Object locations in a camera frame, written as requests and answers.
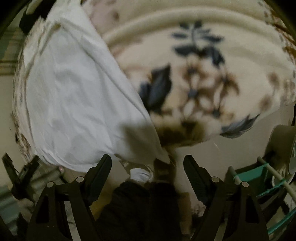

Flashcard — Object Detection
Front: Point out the floral bed blanket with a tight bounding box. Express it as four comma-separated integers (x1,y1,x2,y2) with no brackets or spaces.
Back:
13,1,295,164

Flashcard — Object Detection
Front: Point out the green curtain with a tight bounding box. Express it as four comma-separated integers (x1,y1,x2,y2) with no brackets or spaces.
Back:
1,28,26,76

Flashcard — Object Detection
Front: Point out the white t-shirt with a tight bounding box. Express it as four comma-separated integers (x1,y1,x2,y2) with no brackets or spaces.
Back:
22,1,170,172

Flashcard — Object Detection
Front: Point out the teal drying rack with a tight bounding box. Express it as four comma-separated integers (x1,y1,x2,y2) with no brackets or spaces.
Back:
227,157,295,240

